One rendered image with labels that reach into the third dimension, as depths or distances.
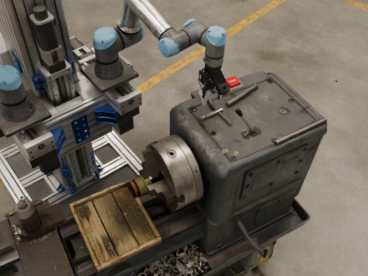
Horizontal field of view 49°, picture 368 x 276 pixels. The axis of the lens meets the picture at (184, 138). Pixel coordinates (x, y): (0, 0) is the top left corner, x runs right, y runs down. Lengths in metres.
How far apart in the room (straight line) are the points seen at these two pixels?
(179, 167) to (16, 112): 0.80
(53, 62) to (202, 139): 0.83
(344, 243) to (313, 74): 1.82
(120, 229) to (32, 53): 0.92
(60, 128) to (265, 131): 1.01
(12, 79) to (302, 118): 1.27
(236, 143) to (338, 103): 2.38
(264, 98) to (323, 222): 1.42
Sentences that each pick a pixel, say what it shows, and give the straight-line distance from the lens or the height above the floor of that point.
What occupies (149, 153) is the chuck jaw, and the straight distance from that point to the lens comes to 1.74.
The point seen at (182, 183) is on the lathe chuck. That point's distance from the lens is 1.66.
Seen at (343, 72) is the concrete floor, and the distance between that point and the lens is 4.38.
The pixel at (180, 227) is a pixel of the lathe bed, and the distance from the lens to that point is 1.91.
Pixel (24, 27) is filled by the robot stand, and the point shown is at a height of 1.48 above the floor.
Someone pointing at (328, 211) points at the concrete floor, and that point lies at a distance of 3.18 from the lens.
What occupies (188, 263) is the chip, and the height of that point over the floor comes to 0.57.
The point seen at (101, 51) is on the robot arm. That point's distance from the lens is 2.05.
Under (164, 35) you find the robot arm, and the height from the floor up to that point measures 1.63.
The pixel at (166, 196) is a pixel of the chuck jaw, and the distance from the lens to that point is 1.69.
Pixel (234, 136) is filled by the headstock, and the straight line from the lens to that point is 1.73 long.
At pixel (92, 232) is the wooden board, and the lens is 1.90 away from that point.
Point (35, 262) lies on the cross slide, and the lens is 1.80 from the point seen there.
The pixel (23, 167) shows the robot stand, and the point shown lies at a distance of 3.10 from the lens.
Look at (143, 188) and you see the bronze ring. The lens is 1.73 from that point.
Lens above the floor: 2.53
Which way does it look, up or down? 48 degrees down
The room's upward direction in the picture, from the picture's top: 2 degrees clockwise
